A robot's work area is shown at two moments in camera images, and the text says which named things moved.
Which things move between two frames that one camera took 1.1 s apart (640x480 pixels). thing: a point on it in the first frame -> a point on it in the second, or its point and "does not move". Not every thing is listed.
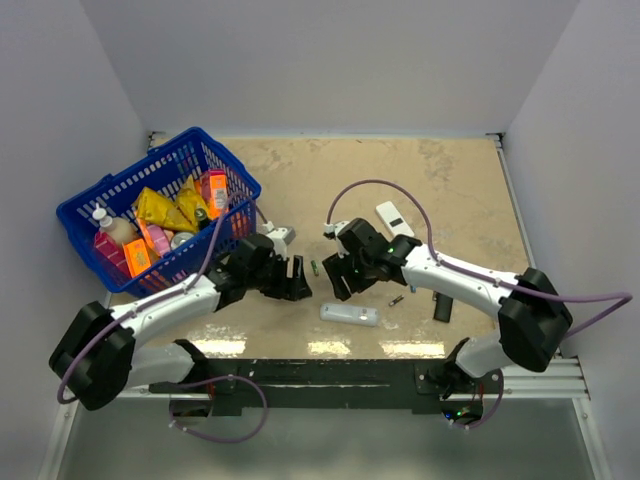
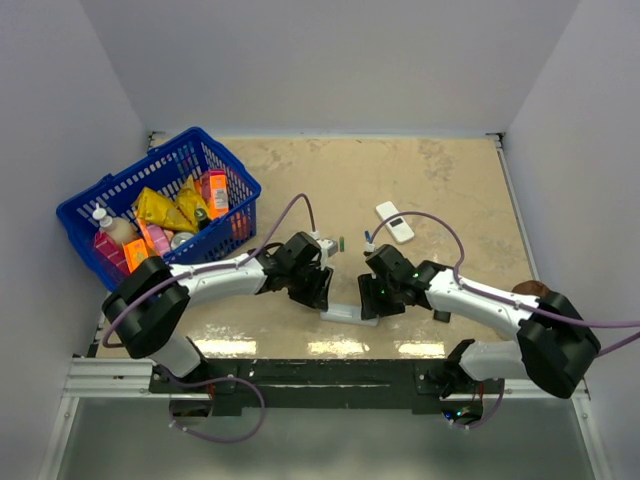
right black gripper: [337, 267] -> [370, 303]
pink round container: [159, 237] does not move
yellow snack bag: [157, 209] does not move
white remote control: [350, 314] does not move
